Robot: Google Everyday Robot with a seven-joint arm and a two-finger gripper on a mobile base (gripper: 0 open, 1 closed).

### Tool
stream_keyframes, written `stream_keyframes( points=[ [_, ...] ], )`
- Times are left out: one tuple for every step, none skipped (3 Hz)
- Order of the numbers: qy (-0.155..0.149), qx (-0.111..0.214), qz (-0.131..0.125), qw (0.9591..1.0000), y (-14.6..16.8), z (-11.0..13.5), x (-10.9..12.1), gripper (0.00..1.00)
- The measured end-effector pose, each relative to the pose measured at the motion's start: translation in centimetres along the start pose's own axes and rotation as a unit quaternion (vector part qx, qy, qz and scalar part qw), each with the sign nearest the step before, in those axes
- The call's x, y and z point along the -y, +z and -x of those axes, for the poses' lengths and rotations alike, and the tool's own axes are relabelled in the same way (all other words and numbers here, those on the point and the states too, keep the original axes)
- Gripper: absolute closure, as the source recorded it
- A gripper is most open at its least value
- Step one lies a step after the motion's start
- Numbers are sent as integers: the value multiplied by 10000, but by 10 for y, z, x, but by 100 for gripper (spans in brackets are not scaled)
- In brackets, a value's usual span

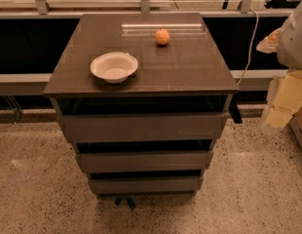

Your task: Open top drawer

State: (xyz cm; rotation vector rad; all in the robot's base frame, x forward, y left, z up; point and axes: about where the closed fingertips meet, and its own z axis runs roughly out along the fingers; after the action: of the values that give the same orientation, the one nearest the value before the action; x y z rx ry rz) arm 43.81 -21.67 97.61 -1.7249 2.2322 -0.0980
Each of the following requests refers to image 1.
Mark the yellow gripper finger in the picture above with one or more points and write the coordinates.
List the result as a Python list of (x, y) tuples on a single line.
[(284, 99), (269, 44)]

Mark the grey top drawer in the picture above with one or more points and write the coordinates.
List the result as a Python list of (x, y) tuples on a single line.
[(153, 127)]

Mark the grey drawer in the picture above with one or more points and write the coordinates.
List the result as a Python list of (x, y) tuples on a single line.
[(153, 127), (143, 161), (152, 185)]

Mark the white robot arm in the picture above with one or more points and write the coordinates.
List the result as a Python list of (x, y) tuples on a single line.
[(289, 53)]

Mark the grey middle drawer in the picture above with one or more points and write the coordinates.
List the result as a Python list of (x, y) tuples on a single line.
[(143, 161)]

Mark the dark grey drawer cabinet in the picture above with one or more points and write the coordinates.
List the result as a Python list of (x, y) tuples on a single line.
[(186, 76)]

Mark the grey bottom drawer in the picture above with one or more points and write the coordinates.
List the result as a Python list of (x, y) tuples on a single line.
[(152, 185)]

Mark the orange fruit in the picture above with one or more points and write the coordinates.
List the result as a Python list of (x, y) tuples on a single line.
[(162, 37)]

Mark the white bowl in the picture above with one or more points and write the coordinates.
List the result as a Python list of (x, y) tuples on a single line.
[(114, 67)]

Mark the blue tape cross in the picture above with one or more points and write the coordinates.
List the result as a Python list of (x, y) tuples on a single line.
[(129, 201)]

